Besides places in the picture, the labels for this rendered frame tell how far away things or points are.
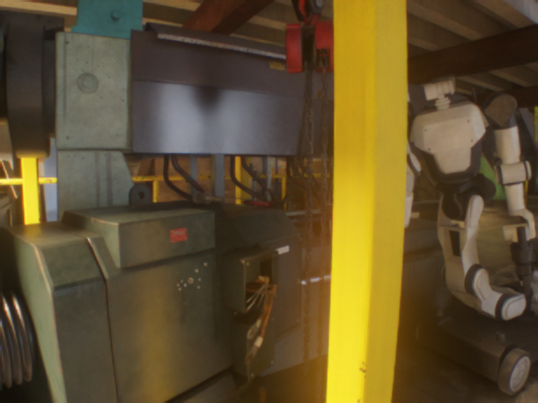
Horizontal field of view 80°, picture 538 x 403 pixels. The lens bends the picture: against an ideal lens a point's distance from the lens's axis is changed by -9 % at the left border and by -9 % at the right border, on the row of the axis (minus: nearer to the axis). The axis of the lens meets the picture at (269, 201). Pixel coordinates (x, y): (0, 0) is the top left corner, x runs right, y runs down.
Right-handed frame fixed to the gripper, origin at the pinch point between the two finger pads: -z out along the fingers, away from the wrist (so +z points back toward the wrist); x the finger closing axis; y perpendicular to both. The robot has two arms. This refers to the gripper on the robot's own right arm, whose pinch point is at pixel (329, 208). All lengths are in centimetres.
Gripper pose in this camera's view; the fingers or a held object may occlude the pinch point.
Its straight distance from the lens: 117.5
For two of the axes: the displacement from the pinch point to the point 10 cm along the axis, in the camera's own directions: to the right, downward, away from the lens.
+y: 0.0, -10.0, -1.0
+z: 9.8, 0.2, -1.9
